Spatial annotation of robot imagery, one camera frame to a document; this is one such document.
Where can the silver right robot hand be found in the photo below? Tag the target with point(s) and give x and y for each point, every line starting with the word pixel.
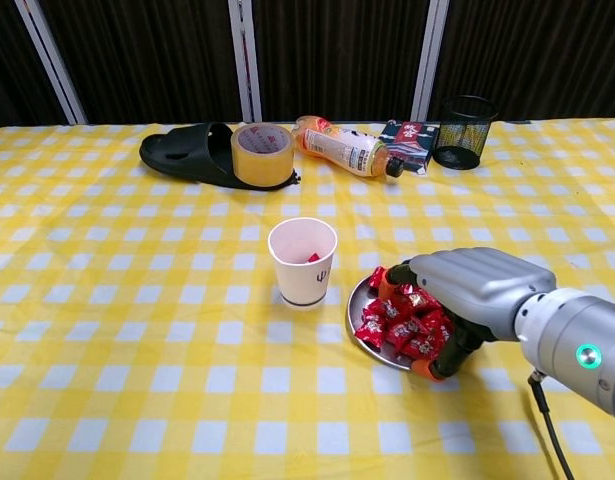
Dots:
pixel 487 290

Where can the red candy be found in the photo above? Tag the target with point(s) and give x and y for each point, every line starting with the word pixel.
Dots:
pixel 376 277
pixel 417 299
pixel 313 257
pixel 369 332
pixel 402 334
pixel 439 322
pixel 426 346
pixel 387 310

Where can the round silver metal plate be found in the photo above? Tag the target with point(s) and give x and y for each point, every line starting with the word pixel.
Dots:
pixel 358 302

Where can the white paper cup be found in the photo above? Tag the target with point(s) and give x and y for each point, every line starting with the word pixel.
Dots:
pixel 299 285

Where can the black mesh pen holder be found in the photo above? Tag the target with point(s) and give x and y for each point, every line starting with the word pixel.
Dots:
pixel 454 160

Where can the dark box with red print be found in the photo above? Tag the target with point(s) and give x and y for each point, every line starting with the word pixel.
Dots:
pixel 407 142

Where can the orange drink plastic bottle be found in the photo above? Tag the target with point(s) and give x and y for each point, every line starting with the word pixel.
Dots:
pixel 337 147

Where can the black pleated curtain panel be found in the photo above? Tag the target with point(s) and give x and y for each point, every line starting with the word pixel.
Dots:
pixel 147 60
pixel 7 60
pixel 337 55
pixel 537 50

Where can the clear packing tape roll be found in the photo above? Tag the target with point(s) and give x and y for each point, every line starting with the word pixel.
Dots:
pixel 262 167

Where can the black rubber slipper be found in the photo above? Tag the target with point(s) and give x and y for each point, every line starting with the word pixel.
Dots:
pixel 187 150

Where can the yellow white checked tablecloth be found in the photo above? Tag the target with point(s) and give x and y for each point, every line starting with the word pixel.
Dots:
pixel 137 300

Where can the white metal frame post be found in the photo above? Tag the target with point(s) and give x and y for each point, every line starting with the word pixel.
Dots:
pixel 430 62
pixel 52 62
pixel 245 62

